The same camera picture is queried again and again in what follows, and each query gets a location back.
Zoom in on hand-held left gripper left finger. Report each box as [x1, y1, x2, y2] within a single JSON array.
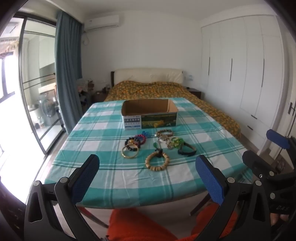
[[24, 153, 100, 241]]

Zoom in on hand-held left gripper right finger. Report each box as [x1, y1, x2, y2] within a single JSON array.
[[195, 155, 272, 241]]

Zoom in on teal checked tablecloth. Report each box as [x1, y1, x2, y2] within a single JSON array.
[[44, 97, 253, 208]]

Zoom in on black cord bracelet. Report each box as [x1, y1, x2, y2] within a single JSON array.
[[178, 142, 197, 156]]

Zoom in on dark wooden nightstand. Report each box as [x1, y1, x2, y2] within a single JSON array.
[[187, 88, 205, 100], [92, 90, 109, 103]]

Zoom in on green crystal bracelet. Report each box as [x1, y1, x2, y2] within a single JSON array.
[[170, 137, 185, 147]]

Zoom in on blue-grey curtain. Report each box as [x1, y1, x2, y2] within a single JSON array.
[[55, 11, 83, 134]]

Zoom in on metal table leg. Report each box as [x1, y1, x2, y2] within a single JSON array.
[[190, 192, 211, 216], [80, 207, 109, 229]]

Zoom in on black bead bracelet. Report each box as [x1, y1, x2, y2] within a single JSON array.
[[124, 137, 142, 152]]

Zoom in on glass sliding door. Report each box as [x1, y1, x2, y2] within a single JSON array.
[[0, 13, 67, 156]]

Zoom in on white air conditioner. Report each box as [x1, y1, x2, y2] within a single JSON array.
[[84, 15, 120, 32]]

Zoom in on pile of clothes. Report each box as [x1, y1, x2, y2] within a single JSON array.
[[77, 79, 94, 109]]

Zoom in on small wooden bead bracelet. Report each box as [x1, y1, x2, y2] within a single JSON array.
[[157, 129, 174, 138]]

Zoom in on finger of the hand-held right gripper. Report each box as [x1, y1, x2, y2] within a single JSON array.
[[242, 150, 278, 181], [266, 129, 296, 151]]

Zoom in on gold bangle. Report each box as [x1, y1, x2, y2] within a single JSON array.
[[122, 144, 139, 159]]

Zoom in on person's orange trousers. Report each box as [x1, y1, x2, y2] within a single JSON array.
[[109, 203, 238, 241]]

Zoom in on large wooden bead bracelet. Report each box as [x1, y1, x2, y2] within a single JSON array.
[[145, 149, 170, 171]]

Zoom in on printed cardboard box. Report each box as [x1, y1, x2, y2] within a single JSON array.
[[122, 99, 178, 130]]

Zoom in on white wardrobe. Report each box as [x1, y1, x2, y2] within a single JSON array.
[[201, 15, 292, 149]]

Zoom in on person's right hand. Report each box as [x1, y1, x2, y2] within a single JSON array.
[[270, 213, 290, 227]]

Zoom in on grey washing machine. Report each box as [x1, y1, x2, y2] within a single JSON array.
[[38, 94, 62, 127]]

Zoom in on red bead bracelet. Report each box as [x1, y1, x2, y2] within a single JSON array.
[[135, 134, 147, 146]]

